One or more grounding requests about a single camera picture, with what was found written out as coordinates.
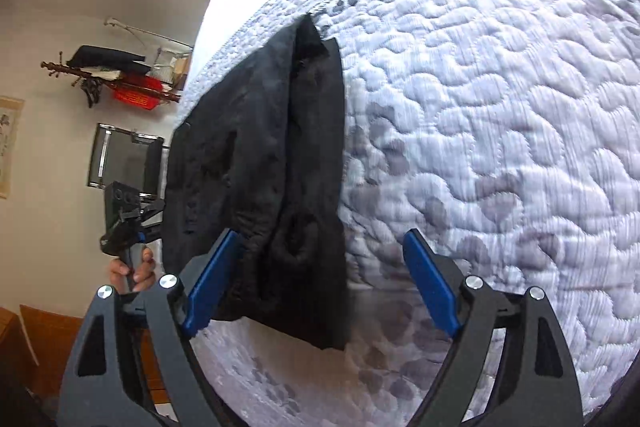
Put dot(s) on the red bag on rack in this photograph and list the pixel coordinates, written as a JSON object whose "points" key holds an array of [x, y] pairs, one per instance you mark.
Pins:
{"points": [[137, 98]]}

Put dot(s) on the grey quilted floral bedspread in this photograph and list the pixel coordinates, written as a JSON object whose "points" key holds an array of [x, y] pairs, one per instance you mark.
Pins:
{"points": [[507, 131]]}

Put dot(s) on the wooden coat rack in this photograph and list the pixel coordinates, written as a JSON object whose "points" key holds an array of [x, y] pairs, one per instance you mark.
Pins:
{"points": [[56, 70]]}

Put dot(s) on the black coat on rack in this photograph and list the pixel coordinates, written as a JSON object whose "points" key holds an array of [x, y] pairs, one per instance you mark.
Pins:
{"points": [[95, 56]]}

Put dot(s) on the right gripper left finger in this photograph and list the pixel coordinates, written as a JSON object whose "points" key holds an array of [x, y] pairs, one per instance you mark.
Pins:
{"points": [[104, 382]]}

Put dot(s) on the person's left hand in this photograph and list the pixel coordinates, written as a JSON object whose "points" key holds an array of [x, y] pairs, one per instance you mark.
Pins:
{"points": [[125, 281]]}

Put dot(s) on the black metal frame chair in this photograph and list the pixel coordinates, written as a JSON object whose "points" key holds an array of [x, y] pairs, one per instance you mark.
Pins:
{"points": [[128, 157]]}

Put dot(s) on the framed wall picture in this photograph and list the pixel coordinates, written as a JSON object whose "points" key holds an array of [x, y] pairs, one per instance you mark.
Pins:
{"points": [[10, 113]]}

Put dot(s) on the black pants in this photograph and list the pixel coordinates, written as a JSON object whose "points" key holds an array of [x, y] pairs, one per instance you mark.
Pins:
{"points": [[261, 154]]}

